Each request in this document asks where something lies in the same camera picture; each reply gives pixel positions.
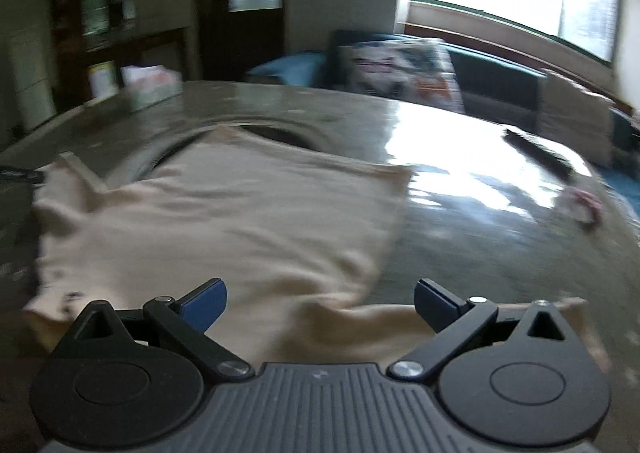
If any blue sofa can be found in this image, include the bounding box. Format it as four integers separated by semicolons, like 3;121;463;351
245;30;640;216

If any beige shirt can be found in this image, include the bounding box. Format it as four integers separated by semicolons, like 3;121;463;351
22;125;608;369

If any tissue box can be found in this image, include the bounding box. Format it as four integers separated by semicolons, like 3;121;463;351
120;65;184;112

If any dark wooden shelf cabinet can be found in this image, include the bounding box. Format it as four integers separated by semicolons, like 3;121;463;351
49;0;190;104

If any dark wooden glass door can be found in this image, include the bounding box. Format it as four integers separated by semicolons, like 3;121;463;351
199;0;287;82

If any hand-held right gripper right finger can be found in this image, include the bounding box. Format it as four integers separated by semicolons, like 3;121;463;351
392;278;582;381

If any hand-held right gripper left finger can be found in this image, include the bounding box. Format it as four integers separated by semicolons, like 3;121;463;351
59;278;255;383

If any grey quilted star table cover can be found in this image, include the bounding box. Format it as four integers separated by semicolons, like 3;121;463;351
0;80;640;434

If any round black induction cooktop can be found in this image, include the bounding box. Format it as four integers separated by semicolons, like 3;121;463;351
140;117;342;180

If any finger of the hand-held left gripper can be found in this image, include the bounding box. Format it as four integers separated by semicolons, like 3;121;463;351
0;166;45;185

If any plain grey pillow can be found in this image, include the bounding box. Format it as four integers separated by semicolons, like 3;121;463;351
537;68;619;167

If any small pink toy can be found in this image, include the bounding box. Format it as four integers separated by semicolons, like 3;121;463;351
556;186;604;230

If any black remote control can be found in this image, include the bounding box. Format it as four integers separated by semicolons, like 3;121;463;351
504;127;577;180

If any butterfly print pillow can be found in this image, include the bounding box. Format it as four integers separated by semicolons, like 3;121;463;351
337;37;464;112

